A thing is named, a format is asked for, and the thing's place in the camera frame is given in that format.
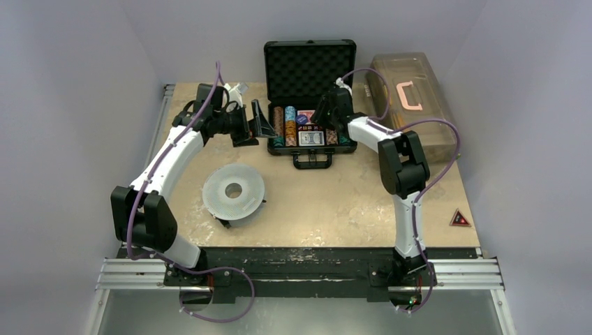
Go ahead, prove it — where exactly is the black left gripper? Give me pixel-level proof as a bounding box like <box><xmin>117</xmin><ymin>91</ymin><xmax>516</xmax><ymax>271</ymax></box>
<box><xmin>214</xmin><ymin>100</ymin><xmax>276</xmax><ymax>147</ymax></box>

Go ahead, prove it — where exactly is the blue small blind button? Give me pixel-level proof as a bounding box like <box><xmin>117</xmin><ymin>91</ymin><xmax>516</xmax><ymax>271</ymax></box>
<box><xmin>296</xmin><ymin>114</ymin><xmax>309</xmax><ymax>125</ymax></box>

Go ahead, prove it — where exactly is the black poker set case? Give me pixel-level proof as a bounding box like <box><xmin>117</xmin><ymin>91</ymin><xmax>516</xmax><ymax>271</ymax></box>
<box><xmin>263</xmin><ymin>39</ymin><xmax>357</xmax><ymax>170</ymax></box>

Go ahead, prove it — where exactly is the red triangle warning sticker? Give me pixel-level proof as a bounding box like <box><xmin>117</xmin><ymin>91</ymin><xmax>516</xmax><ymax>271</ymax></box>
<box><xmin>450</xmin><ymin>209</ymin><xmax>472</xmax><ymax>227</ymax></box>

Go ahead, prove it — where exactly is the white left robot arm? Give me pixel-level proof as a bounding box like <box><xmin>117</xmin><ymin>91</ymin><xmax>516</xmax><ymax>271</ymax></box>
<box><xmin>110</xmin><ymin>83</ymin><xmax>276</xmax><ymax>285</ymax></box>

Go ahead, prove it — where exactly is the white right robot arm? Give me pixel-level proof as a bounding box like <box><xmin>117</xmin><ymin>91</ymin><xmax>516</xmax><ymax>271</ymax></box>
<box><xmin>311</xmin><ymin>87</ymin><xmax>430</xmax><ymax>284</ymax></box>

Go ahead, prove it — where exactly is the red playing card deck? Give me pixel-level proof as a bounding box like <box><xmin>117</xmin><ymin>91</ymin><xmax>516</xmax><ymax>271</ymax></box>
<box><xmin>297</xmin><ymin>110</ymin><xmax>315</xmax><ymax>123</ymax></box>

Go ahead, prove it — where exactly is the peach chip stack right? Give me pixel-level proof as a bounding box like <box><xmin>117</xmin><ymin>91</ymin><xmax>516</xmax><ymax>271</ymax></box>
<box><xmin>325</xmin><ymin>129</ymin><xmax>339</xmax><ymax>145</ymax></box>

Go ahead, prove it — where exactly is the long brown chip stack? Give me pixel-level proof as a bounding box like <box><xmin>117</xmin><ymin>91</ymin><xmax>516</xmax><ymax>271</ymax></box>
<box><xmin>273</xmin><ymin>106</ymin><xmax>285</xmax><ymax>147</ymax></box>

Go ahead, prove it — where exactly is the blue playing card deck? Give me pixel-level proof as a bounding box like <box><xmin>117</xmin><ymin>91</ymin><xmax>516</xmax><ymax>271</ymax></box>
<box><xmin>298</xmin><ymin>131</ymin><xmax>325</xmax><ymax>147</ymax></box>

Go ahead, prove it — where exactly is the orange yellow chip stack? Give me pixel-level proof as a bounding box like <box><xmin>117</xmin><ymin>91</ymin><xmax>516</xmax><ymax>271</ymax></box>
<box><xmin>284</xmin><ymin>120</ymin><xmax>297</xmax><ymax>147</ymax></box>

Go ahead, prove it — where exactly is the light blue chip stack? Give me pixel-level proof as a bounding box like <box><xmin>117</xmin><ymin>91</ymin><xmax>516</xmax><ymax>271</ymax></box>
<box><xmin>284</xmin><ymin>106</ymin><xmax>297</xmax><ymax>122</ymax></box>

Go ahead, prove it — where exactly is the translucent plastic toolbox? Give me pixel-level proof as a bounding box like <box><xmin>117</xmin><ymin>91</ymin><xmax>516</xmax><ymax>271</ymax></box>
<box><xmin>366</xmin><ymin>52</ymin><xmax>456</xmax><ymax>165</ymax></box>

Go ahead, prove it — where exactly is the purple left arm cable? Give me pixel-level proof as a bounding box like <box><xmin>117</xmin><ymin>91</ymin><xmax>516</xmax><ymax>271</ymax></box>
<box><xmin>126</xmin><ymin>61</ymin><xmax>256</xmax><ymax>325</ymax></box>

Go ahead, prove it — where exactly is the white perforated cable spool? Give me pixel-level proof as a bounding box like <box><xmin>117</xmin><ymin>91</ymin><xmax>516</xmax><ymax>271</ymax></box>
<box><xmin>202</xmin><ymin>163</ymin><xmax>267</xmax><ymax>229</ymax></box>

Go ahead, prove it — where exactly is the aluminium frame rail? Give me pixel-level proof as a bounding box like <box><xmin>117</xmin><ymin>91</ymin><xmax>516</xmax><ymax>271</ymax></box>
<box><xmin>431</xmin><ymin>258</ymin><xmax>504</xmax><ymax>290</ymax></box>

